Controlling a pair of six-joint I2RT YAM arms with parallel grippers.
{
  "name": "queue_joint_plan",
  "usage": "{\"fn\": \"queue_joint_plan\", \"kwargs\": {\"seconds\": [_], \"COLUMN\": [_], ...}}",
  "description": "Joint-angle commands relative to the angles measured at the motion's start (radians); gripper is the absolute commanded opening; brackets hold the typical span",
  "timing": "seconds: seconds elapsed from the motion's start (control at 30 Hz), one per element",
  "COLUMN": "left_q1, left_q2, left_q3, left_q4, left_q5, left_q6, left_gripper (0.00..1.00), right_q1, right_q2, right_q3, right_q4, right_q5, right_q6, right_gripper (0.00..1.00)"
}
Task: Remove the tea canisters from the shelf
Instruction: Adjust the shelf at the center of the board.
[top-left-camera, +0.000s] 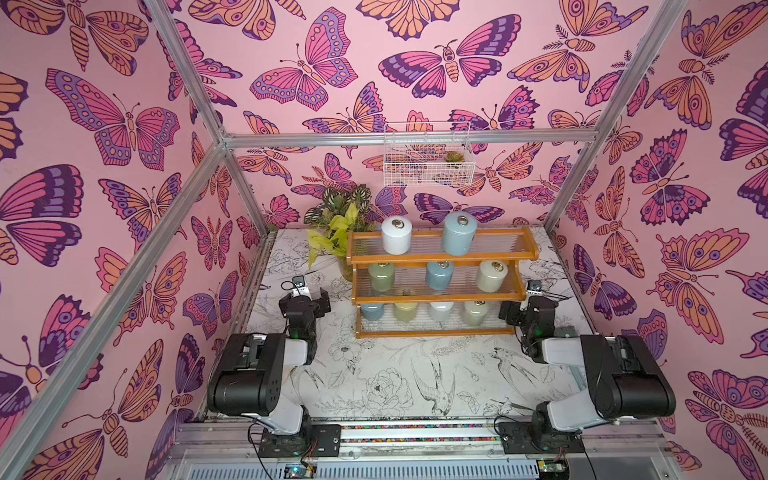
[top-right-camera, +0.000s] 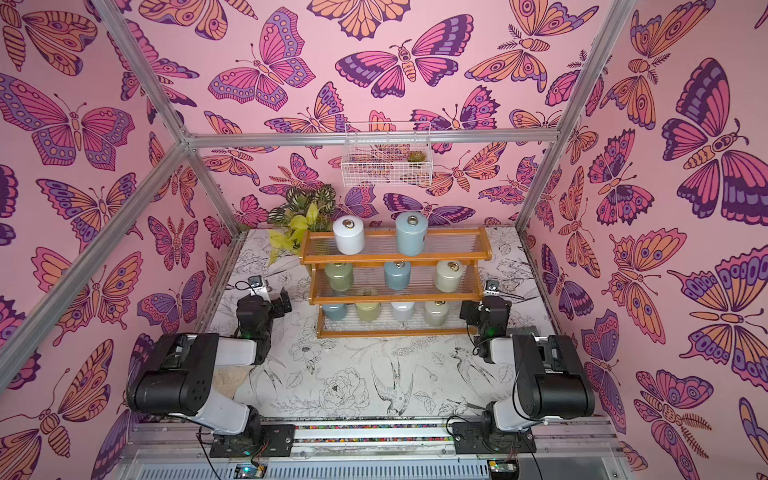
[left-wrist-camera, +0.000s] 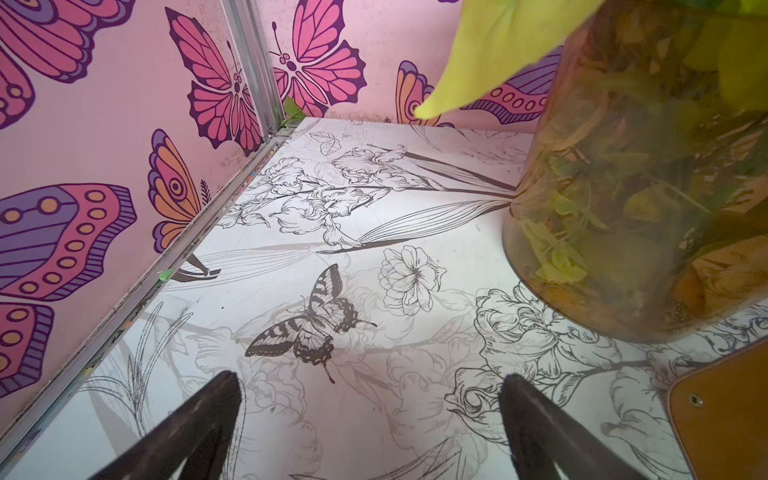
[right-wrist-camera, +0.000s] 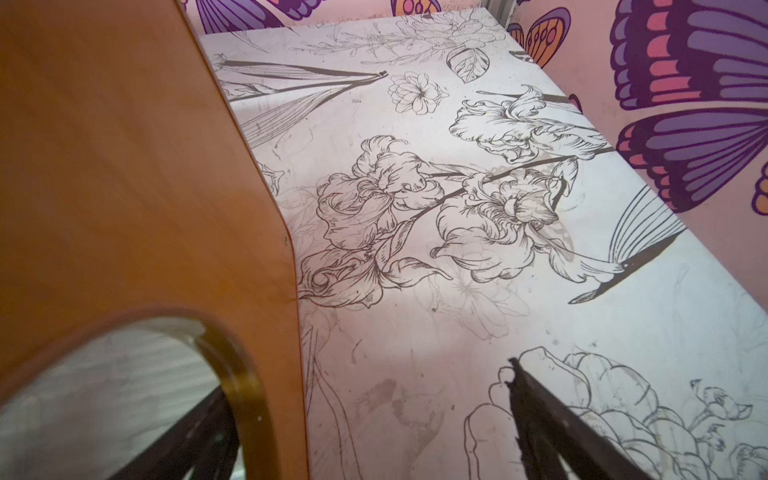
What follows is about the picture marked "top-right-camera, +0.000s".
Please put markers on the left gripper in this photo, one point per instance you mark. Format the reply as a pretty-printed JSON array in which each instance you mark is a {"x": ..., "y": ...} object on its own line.
[{"x": 276, "y": 305}]

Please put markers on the green tea canister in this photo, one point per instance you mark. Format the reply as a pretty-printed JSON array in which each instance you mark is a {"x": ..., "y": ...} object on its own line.
[{"x": 340, "y": 276}]

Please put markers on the white tea canister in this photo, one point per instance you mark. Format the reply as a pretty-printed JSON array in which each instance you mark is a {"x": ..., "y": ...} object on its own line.
[{"x": 349, "y": 236}]

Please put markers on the blue tea canister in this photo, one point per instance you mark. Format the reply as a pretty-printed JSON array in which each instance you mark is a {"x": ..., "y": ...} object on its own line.
[{"x": 397, "y": 275}]

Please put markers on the light blue tall canister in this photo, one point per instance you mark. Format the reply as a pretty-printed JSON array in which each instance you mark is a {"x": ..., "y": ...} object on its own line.
[{"x": 411, "y": 233}]

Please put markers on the cream tea canister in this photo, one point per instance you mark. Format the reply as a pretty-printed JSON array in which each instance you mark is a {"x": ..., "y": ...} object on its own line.
[{"x": 448, "y": 275}]

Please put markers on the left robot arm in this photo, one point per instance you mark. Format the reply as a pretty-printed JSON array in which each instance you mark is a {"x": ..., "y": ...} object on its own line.
[{"x": 177, "y": 379}]

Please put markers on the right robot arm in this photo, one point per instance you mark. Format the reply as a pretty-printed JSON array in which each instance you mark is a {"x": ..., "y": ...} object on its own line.
[{"x": 548, "y": 378}]

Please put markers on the blue canister bottom shelf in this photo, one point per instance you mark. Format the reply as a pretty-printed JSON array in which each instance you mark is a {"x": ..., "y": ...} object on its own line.
[{"x": 335, "y": 312}]

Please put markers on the yellow-green canister bottom shelf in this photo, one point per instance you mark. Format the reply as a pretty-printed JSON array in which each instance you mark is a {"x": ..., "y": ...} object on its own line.
[{"x": 368, "y": 311}]

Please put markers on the wooden three-tier shelf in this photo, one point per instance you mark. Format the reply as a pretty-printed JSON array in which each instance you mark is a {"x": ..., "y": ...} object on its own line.
[{"x": 470, "y": 246}]

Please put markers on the white canister bottom shelf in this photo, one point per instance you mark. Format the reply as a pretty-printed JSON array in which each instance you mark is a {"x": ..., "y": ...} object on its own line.
[{"x": 402, "y": 311}]

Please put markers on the pale green canister bottom shelf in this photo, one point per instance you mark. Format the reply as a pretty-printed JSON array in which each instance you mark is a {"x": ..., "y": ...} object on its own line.
[{"x": 436, "y": 313}]

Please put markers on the beige work glove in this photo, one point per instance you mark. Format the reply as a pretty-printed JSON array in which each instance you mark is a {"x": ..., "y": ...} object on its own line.
[{"x": 228, "y": 379}]

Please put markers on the potted green leafy plant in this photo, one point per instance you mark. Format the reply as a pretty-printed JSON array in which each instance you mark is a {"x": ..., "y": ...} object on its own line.
[{"x": 303, "y": 211}]

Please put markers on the small succulent in basket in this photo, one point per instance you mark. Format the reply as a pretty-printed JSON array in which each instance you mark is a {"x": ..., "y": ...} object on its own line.
[{"x": 417, "y": 157}]

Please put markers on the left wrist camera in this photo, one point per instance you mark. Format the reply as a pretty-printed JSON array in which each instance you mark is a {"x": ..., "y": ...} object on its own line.
[{"x": 257, "y": 286}]

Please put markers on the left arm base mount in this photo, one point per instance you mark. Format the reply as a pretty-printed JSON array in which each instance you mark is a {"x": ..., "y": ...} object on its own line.
[{"x": 271, "y": 440}]

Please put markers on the white wire basket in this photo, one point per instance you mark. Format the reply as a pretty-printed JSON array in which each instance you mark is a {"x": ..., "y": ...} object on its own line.
[{"x": 375, "y": 154}]

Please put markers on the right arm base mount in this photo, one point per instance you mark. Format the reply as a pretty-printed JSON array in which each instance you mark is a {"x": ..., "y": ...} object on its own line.
[{"x": 492, "y": 438}]

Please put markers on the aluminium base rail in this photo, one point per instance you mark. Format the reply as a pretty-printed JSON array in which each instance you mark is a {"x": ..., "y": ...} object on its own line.
[{"x": 416, "y": 448}]

